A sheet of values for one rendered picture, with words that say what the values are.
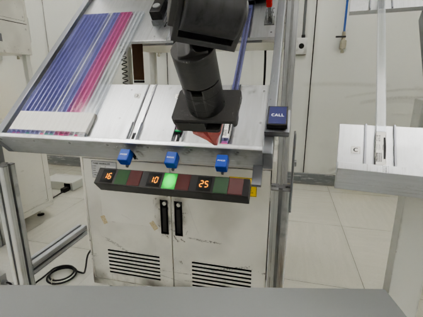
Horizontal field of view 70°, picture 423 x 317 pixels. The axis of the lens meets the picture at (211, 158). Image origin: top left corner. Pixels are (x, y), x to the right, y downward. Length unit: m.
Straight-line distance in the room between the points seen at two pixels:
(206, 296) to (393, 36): 2.45
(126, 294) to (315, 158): 2.34
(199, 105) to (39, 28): 3.09
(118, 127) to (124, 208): 0.47
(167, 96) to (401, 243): 0.62
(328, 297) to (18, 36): 1.97
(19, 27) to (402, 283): 2.06
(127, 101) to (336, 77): 2.00
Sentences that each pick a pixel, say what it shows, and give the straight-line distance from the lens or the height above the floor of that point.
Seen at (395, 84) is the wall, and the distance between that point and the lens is 2.67.
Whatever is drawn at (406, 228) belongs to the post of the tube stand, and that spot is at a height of 0.57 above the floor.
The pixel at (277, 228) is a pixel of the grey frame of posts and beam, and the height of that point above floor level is 0.55.
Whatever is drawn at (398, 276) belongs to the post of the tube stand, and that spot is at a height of 0.45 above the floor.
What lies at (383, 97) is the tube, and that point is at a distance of 0.58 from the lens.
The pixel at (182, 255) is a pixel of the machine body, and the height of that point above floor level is 0.25.
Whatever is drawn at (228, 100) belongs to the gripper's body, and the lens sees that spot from 0.47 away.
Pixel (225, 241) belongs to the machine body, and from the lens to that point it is 1.07.
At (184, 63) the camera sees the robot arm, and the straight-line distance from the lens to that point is 0.39.
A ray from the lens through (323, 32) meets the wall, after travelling 2.59.
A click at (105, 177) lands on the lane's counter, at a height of 0.66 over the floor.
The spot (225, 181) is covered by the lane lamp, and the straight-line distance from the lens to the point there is 0.61.
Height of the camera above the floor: 0.86
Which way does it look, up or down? 15 degrees down
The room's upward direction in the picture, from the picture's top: straight up
